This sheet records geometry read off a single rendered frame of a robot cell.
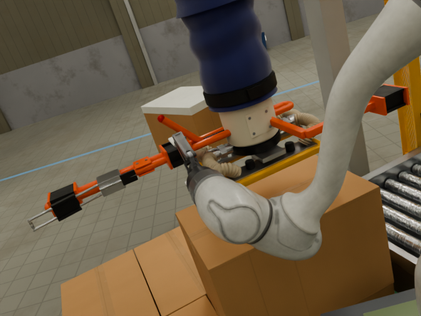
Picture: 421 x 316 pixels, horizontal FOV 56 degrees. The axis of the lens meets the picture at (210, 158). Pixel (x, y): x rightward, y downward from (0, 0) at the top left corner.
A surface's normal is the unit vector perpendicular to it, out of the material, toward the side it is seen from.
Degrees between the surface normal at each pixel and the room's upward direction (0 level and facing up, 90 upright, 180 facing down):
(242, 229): 90
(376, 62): 87
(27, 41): 90
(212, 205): 41
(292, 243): 101
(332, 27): 90
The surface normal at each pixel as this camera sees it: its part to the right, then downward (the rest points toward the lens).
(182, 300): -0.29, -0.88
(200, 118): 0.65, 0.11
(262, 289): 0.32, 0.29
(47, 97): 0.06, 0.38
